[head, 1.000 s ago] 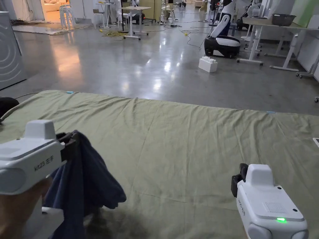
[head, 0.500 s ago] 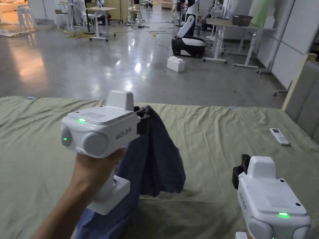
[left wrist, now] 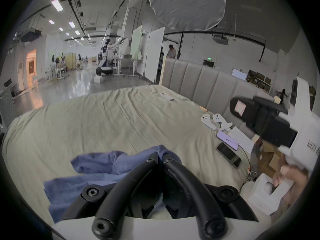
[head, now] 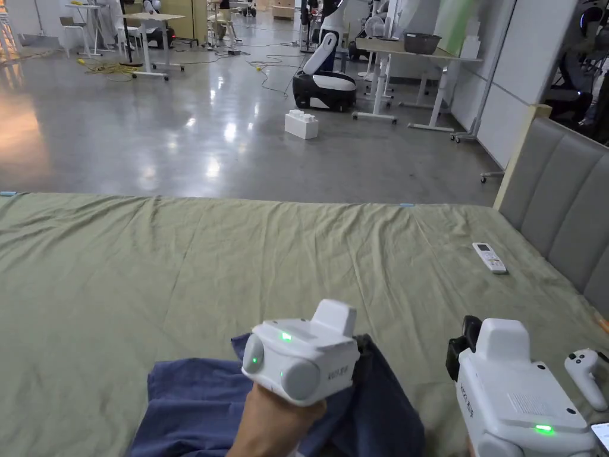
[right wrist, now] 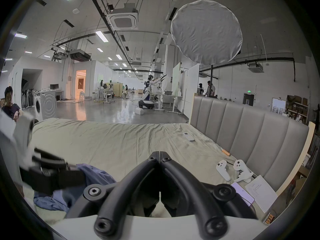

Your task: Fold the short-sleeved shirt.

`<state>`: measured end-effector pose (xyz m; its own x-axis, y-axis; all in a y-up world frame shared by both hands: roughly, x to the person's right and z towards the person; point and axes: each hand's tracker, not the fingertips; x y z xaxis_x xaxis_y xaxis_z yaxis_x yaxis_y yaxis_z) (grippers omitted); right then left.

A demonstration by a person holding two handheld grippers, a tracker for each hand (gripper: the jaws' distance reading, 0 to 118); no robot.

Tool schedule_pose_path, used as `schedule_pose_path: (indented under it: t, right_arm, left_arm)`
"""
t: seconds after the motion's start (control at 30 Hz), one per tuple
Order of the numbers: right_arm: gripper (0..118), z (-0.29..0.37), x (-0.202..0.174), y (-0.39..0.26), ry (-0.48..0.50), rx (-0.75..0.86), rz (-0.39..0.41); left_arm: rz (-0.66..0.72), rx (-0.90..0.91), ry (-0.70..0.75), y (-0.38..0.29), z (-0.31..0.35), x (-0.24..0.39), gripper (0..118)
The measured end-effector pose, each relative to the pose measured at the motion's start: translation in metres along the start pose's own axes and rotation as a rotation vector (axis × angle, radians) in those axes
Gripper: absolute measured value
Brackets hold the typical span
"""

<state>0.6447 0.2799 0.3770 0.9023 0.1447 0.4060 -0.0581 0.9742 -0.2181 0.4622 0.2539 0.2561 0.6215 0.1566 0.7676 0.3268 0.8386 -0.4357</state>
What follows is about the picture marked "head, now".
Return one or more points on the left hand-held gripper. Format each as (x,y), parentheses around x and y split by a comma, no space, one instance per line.
(304,350)

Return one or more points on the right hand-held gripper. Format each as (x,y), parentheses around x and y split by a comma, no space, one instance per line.
(511,395)

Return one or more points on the dark blue shirt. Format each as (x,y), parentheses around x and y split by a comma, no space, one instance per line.
(200,409)

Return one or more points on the person's left forearm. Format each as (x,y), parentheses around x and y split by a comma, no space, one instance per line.
(252,447)

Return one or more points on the person's left hand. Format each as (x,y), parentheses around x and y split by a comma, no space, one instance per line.
(278,419)

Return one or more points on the white hand controller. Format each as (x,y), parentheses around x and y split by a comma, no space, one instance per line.
(586,376)

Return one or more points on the black phone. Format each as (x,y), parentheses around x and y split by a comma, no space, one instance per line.
(601,435)

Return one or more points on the white remote control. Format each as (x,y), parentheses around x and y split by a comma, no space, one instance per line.
(490,257)

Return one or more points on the bed with pale green sheet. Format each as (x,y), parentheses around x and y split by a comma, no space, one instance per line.
(142,266)

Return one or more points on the grey padded headboard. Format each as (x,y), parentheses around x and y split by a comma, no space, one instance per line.
(556,200)

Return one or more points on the white block-shaped box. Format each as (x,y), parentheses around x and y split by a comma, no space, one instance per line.
(301,124)

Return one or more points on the white and black robot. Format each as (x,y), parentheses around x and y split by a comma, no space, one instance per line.
(323,85)

